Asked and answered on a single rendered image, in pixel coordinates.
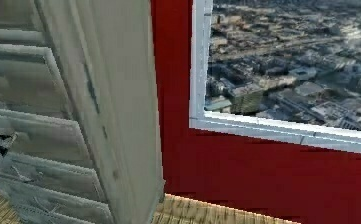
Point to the pale grey chest of drawers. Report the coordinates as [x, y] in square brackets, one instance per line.
[121, 100]

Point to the white framed window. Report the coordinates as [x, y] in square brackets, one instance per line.
[281, 66]

